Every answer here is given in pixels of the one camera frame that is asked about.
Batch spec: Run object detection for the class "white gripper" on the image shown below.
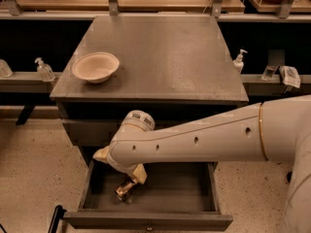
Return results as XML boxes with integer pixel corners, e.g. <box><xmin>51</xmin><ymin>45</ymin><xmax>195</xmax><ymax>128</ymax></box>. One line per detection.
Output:
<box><xmin>92</xmin><ymin>147</ymin><xmax>147</xmax><ymax>184</ymax></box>

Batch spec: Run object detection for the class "orange soda can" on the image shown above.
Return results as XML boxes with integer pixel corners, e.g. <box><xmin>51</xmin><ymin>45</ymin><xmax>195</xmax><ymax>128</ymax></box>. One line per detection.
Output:
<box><xmin>115</xmin><ymin>180</ymin><xmax>136</xmax><ymax>201</ymax></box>

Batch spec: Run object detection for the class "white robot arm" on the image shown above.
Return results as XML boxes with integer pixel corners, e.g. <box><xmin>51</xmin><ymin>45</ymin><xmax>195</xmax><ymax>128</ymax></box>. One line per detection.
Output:
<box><xmin>93</xmin><ymin>95</ymin><xmax>311</xmax><ymax>233</ymax></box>

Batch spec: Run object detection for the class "closed grey upper drawer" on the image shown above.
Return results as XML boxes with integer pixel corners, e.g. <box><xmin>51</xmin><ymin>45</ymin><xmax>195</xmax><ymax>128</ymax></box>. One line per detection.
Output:
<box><xmin>61</xmin><ymin>119</ymin><xmax>121</xmax><ymax>147</ymax></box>

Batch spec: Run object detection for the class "open grey lower drawer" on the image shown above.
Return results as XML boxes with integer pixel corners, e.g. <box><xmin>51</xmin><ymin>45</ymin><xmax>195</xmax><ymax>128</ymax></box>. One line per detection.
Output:
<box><xmin>64</xmin><ymin>161</ymin><xmax>233</xmax><ymax>231</ymax></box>

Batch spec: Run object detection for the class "grey wooden drawer cabinet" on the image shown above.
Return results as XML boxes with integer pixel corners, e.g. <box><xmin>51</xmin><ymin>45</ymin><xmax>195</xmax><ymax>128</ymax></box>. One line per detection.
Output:
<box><xmin>51</xmin><ymin>14</ymin><xmax>248</xmax><ymax>160</ymax></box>

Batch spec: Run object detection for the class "white paper bowl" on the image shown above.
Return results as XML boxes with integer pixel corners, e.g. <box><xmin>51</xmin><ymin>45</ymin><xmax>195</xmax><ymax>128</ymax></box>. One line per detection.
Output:
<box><xmin>72</xmin><ymin>52</ymin><xmax>120</xmax><ymax>83</ymax></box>

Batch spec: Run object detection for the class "clear pump sanitizer bottle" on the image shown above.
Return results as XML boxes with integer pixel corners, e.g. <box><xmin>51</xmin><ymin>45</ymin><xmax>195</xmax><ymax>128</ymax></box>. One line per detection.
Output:
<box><xmin>35</xmin><ymin>57</ymin><xmax>55</xmax><ymax>83</ymax></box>

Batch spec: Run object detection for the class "white pump bottle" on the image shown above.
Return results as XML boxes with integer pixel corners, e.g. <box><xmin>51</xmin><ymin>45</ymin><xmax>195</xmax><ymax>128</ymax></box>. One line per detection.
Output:
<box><xmin>233</xmin><ymin>50</ymin><xmax>247</xmax><ymax>73</ymax></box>

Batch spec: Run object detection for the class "black shoe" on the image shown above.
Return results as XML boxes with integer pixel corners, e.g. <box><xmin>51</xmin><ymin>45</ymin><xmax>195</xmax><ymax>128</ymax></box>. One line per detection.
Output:
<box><xmin>287</xmin><ymin>171</ymin><xmax>293</xmax><ymax>183</ymax></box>

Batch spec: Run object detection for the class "clear plastic water bottle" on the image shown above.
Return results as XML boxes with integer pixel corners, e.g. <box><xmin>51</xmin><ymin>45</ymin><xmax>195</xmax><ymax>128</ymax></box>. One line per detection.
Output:
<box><xmin>261</xmin><ymin>65</ymin><xmax>278</xmax><ymax>81</ymax></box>

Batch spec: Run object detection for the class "folded white cloth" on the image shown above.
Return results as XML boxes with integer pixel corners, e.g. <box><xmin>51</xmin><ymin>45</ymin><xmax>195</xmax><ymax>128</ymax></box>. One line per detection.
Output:
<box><xmin>280</xmin><ymin>66</ymin><xmax>300</xmax><ymax>88</ymax></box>

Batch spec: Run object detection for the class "black handle bottom left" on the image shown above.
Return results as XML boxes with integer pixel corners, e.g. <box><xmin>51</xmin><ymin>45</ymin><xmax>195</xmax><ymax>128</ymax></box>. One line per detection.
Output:
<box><xmin>48</xmin><ymin>205</ymin><xmax>66</xmax><ymax>233</ymax></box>

